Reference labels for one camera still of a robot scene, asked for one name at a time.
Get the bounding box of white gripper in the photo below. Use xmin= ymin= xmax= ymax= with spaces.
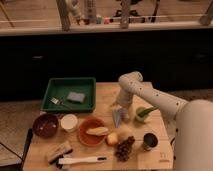
xmin=112 ymin=89 xmax=133 ymax=128

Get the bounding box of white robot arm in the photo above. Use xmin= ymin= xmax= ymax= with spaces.
xmin=116 ymin=71 xmax=213 ymax=171

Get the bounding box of green mortar with pestle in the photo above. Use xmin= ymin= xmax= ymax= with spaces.
xmin=135 ymin=107 xmax=156 ymax=123

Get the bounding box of yellow orange fruit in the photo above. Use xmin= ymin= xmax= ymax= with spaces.
xmin=106 ymin=132 xmax=118 ymax=146

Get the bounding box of yellow corn cob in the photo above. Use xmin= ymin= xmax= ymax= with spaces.
xmin=86 ymin=127 xmax=109 ymax=136

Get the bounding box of orange plate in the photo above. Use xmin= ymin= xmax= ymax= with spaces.
xmin=78 ymin=117 xmax=109 ymax=147

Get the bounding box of dark grape bunch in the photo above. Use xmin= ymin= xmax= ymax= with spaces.
xmin=115 ymin=136 xmax=135 ymax=162

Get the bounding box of dark metal cup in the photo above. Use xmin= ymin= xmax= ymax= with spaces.
xmin=142 ymin=133 xmax=158 ymax=151

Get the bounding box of grey blue sponge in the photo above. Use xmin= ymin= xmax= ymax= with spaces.
xmin=67 ymin=92 xmax=85 ymax=103

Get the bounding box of white cup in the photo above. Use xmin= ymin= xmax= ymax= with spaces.
xmin=60 ymin=114 xmax=78 ymax=132

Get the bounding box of green plastic tray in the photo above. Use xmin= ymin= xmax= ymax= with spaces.
xmin=42 ymin=77 xmax=96 ymax=113

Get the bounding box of silver fork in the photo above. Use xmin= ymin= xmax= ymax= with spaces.
xmin=51 ymin=98 xmax=69 ymax=109

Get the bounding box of dark red bowl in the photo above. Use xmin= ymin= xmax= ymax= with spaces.
xmin=32 ymin=114 xmax=58 ymax=138

